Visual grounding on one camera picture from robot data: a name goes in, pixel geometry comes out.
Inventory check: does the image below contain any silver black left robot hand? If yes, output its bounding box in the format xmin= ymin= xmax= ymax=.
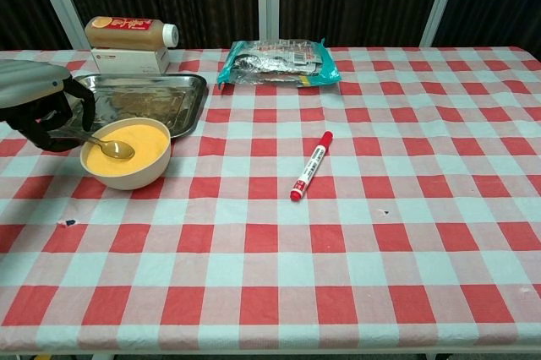
xmin=0 ymin=59 xmax=96 ymax=153

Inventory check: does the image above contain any metal spoon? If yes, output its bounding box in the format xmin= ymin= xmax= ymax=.
xmin=50 ymin=130 xmax=136 ymax=162

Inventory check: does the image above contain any stainless steel tray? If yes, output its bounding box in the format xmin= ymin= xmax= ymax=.
xmin=46 ymin=73 xmax=209 ymax=140

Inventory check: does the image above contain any white bowl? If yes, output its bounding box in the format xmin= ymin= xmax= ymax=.
xmin=79 ymin=118 xmax=172 ymax=191

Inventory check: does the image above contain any white cardboard box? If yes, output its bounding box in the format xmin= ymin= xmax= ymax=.
xmin=90 ymin=46 xmax=171 ymax=75

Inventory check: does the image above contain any brown drink bottle red label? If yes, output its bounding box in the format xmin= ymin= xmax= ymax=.
xmin=84 ymin=15 xmax=179 ymax=51

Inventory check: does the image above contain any teal silver snack bag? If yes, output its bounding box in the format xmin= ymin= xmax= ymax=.
xmin=216 ymin=37 xmax=342 ymax=90

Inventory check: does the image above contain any red whiteboard marker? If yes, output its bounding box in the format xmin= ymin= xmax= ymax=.
xmin=289 ymin=130 xmax=334 ymax=203

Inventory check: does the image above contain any red white checkered tablecloth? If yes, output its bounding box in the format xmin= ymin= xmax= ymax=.
xmin=0 ymin=46 xmax=541 ymax=355

